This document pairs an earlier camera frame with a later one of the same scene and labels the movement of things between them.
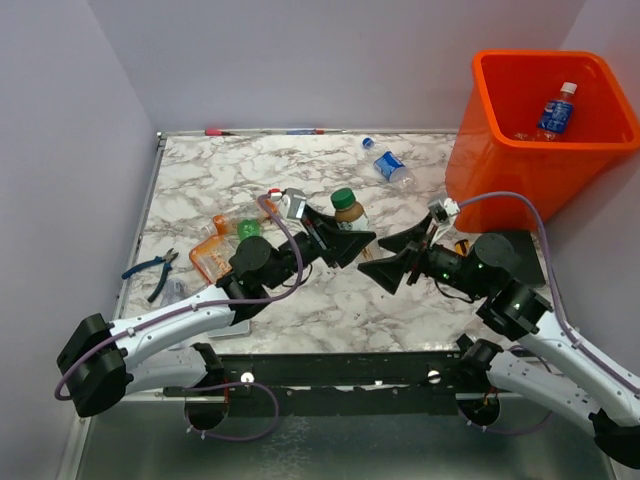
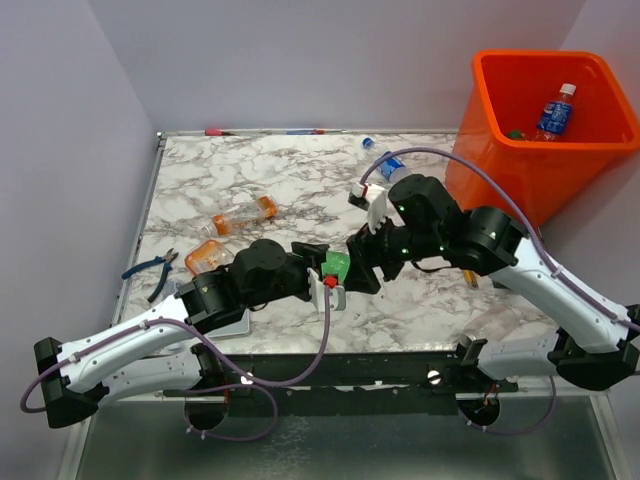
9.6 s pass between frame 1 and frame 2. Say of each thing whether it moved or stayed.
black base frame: stayed
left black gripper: moved
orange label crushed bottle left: stayed
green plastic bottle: moved
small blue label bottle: stayed
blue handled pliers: stayed
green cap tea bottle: moved
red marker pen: stayed
